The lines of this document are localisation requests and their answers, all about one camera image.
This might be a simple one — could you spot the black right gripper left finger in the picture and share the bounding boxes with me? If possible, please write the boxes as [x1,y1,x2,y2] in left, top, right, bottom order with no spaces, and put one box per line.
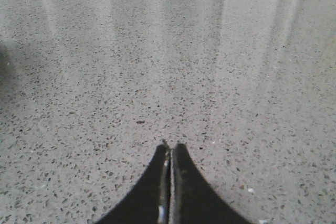
[97,142,171,224]

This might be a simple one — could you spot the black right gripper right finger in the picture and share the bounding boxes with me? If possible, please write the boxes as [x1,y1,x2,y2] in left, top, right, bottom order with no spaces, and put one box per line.
[173,143,249,224]

